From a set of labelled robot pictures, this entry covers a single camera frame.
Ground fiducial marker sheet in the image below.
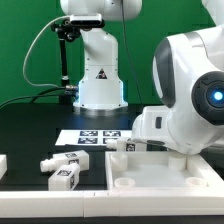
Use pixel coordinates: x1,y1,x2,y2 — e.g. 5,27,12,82
55,130,131,146

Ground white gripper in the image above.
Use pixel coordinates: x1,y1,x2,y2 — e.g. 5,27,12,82
131,106,174,147

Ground black camera on stand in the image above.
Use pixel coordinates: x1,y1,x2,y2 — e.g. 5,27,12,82
51,13,105,105

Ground grey camera cable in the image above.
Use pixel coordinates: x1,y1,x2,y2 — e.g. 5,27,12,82
22,15,72,89

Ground white square table top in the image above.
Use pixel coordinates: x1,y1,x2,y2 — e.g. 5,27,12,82
105,151,224,190

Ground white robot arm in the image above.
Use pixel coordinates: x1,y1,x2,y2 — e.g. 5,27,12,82
60,0,224,154

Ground black cables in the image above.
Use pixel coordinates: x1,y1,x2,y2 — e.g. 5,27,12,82
0,85,80,110

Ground white U-shaped obstacle fence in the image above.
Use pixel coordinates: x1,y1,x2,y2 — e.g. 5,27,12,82
0,153,224,219

